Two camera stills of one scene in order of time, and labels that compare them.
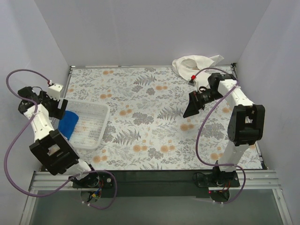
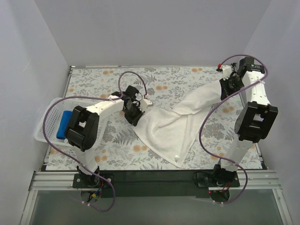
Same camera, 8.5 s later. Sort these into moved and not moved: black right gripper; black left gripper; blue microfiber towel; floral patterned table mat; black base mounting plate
Moved: black right gripper; black left gripper
Not moved: floral patterned table mat; black base mounting plate; blue microfiber towel
